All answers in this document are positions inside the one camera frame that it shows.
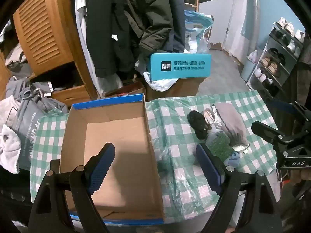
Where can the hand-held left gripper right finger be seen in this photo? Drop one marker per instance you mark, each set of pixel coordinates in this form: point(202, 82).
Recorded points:
point(208, 170)

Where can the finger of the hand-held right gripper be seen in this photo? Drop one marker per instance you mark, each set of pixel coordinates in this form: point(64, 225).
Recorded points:
point(264, 129)
point(281, 105)

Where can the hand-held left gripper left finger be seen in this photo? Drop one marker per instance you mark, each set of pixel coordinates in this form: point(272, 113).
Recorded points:
point(103, 167)

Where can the light blue white cloth bundle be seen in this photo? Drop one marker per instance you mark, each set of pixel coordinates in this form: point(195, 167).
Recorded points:
point(232, 159)

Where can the blue cardboard shoe box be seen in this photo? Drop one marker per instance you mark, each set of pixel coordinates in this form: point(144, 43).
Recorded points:
point(121, 138)

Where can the person's right hand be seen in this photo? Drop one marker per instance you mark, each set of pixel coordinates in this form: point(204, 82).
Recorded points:
point(305, 176)

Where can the green cloth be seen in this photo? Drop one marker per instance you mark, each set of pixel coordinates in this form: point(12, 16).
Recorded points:
point(220, 146)

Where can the grey folded cloth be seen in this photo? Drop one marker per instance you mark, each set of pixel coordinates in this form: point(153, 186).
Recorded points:
point(230, 123)

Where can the pale grey cloth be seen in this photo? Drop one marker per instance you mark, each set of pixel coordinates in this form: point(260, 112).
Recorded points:
point(215, 131)

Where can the group of shoes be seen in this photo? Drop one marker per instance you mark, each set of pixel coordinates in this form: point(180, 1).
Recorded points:
point(269, 64)

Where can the black sock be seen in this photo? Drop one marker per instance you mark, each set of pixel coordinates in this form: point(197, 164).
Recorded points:
point(197, 123)

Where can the metal shoe rack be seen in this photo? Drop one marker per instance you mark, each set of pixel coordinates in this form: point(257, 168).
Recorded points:
point(281, 53)

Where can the patterned white cloth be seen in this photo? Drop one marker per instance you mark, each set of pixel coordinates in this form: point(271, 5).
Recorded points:
point(209, 116)

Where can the green white checkered tablecloth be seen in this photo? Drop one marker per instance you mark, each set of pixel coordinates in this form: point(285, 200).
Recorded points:
point(179, 116)

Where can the small open cardboard box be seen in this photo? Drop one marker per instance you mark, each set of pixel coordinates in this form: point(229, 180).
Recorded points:
point(125, 89)

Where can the grey printed tote bag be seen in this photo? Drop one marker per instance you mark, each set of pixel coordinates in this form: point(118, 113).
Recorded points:
point(28, 131)

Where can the large brown cardboard box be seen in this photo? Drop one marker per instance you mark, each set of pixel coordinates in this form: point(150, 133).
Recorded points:
point(185, 87)

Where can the white door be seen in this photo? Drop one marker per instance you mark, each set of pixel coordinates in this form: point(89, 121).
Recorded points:
point(238, 29)

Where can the white plastic bag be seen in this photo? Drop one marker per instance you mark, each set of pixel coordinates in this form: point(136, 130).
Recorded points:
point(159, 83)

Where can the teal printed box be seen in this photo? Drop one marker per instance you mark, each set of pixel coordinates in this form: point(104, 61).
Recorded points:
point(179, 65)

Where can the grey clothes pile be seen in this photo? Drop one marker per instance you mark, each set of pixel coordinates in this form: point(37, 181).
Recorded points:
point(26, 89)

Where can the white grey hoodie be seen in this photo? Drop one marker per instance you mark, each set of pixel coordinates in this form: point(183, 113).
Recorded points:
point(7, 109)

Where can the blue white plastic sack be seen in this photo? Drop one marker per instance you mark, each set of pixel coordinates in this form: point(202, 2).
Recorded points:
point(196, 31)

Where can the dark navy hanging garment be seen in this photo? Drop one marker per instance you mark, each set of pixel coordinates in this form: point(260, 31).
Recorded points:
point(176, 29)

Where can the black hanging coat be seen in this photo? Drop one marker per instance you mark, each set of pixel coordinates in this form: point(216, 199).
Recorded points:
point(107, 29)

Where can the wooden louvred cabinet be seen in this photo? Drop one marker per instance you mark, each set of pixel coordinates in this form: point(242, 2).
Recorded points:
point(46, 36)

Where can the olive hanging jacket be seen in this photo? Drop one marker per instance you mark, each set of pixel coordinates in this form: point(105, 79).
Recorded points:
point(150, 17)

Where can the white hanging garment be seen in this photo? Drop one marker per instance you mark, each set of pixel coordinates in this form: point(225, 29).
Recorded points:
point(81, 7)

